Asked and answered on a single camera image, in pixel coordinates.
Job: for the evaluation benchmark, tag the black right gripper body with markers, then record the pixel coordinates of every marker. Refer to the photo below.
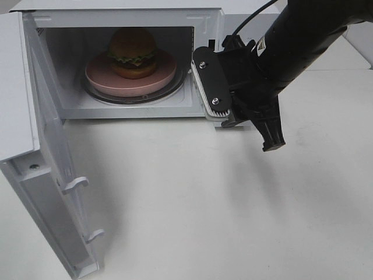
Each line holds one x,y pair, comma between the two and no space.
249,89

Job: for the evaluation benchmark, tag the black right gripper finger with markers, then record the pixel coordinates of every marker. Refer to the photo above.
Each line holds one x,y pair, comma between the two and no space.
233,44
268,122

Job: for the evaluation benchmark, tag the burger with lettuce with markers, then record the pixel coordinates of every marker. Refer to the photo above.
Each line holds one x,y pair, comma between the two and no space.
133,53

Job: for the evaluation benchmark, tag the pink round plate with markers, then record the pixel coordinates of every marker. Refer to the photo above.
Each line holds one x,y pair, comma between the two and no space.
128,80

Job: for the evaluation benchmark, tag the white microwave door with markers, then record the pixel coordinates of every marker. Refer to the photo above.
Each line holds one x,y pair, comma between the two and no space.
35,155

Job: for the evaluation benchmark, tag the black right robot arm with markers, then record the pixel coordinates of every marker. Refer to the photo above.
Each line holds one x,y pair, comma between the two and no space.
302,32

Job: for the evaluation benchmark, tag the glass microwave turntable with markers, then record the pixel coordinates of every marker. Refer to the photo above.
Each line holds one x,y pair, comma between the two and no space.
176,83

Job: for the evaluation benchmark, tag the white microwave oven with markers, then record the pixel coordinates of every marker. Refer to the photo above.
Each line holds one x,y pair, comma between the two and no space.
78,31

